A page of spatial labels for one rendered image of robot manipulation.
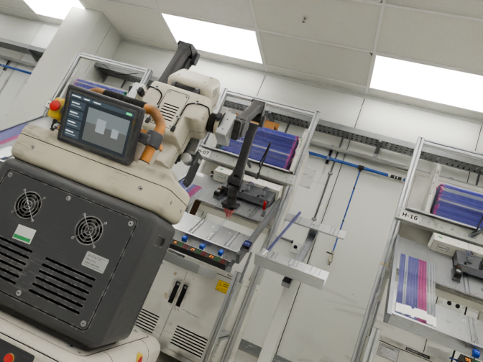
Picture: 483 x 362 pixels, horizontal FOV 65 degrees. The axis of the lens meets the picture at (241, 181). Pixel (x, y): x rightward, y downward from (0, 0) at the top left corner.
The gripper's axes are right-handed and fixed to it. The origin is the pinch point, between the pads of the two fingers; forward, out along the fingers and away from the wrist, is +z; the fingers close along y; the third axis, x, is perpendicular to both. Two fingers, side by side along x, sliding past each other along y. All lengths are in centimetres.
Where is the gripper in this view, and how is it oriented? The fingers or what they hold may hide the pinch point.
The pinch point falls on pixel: (228, 216)
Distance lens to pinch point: 232.0
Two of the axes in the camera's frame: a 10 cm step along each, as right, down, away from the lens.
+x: -3.8, 3.0, -8.7
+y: -9.1, -3.0, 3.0
